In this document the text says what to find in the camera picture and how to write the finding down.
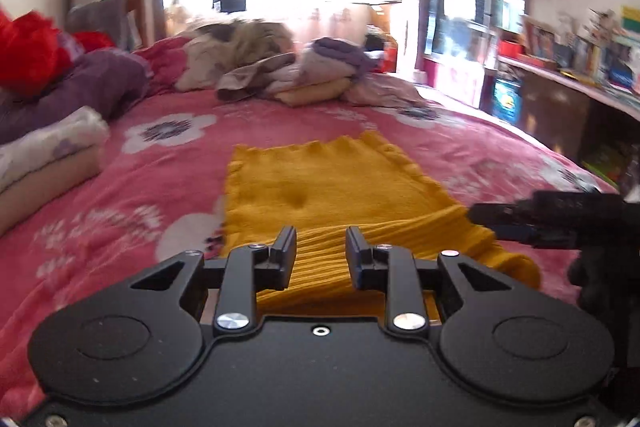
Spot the crumpled floral blanket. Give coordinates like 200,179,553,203
175,20,301,102

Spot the pale pink crumpled cloth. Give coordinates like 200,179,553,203
344,73,432,108

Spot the pink floral bedspread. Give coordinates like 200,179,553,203
0,34,621,418

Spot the purple blanket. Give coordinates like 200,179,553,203
0,49,151,145

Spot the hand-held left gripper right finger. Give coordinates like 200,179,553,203
346,226,511,335

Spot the purple folded cloth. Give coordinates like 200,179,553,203
299,37,382,84

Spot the beige folded cloth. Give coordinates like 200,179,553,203
0,144,103,237

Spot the grey cushion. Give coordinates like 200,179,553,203
66,0,130,52

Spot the row of books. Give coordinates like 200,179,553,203
520,7,640,96

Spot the blue box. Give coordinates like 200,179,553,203
492,77,524,124

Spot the yellow knitted garment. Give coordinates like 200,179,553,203
220,129,542,323

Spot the dark desk shelf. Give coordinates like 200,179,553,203
492,54,640,190

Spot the red box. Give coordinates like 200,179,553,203
497,39,526,58

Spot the person's right hand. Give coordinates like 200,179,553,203
567,250,640,325

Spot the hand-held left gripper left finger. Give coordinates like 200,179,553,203
131,226,297,338

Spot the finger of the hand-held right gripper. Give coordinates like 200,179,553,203
492,227,547,250
469,202,538,229

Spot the yellow folded cloth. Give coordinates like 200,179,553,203
275,77,354,108

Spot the white floral folded cloth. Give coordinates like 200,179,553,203
0,106,111,194

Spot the red cloth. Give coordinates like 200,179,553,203
0,9,116,98

